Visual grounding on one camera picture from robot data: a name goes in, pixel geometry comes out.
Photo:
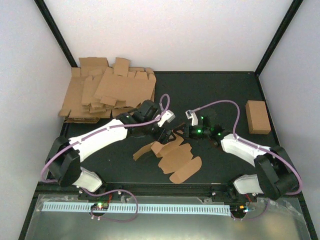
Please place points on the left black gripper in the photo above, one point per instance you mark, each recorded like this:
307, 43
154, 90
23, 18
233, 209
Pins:
164, 139

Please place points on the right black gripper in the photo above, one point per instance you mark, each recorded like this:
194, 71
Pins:
190, 134

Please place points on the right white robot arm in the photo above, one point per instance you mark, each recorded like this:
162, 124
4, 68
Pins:
275, 174

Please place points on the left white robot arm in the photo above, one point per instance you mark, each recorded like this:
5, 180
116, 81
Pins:
66, 154

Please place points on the folded brown cardboard box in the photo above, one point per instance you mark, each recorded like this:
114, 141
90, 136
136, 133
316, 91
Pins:
257, 117

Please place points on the stack of flat cardboard blanks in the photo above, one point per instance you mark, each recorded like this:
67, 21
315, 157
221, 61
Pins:
98, 90

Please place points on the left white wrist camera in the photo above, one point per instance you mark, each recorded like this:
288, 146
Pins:
167, 117

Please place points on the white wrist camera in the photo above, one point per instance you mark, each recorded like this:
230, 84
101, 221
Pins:
167, 117
191, 115

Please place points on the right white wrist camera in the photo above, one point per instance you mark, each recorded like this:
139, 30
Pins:
191, 115

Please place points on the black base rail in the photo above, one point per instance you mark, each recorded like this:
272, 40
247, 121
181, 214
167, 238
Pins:
217, 192

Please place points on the light blue slotted cable duct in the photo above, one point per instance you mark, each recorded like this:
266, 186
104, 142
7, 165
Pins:
141, 208

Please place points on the metal base plate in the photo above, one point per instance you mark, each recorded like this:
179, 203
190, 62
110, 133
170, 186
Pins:
264, 220

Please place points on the right black frame post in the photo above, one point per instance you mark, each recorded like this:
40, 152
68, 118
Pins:
283, 26

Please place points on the black frame post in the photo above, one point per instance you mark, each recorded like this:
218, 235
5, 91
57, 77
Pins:
47, 16
283, 26

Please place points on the left black frame post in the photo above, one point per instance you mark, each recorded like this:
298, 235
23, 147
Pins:
47, 16

